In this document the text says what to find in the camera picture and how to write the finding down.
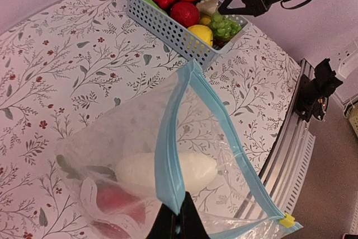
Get red toy tomato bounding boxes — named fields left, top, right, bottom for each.
left=91, top=185, right=146, bottom=238

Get blue plastic basket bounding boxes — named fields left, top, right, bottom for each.
left=127, top=0, right=250, bottom=69

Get red toy cabbage ball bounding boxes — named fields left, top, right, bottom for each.
left=170, top=1, right=200, bottom=28

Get green toy grapes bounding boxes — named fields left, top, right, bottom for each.
left=210, top=12, right=242, bottom=41

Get white toy radish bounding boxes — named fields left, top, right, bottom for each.
left=114, top=151, right=218, bottom=192

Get front aluminium rail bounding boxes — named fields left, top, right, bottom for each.
left=232, top=58, right=317, bottom=223

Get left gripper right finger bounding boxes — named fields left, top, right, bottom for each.
left=178, top=192, right=209, bottom=239

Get yellow toy lemon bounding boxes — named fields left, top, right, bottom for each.
left=188, top=25, right=214, bottom=46

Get yellow toy banana piece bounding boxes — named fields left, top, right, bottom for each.
left=199, top=16, right=211, bottom=26

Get white toy garlic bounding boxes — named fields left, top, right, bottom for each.
left=196, top=0, right=219, bottom=16

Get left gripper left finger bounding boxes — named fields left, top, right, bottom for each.
left=147, top=204, right=178, bottom=239

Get floral table mat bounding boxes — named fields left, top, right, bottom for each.
left=1, top=0, right=300, bottom=238

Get clear zip top bag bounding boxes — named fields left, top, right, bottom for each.
left=55, top=61, right=301, bottom=238

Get light green toy lettuce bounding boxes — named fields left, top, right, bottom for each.
left=144, top=0, right=165, bottom=13

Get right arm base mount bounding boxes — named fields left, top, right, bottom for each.
left=294, top=58, right=343, bottom=123

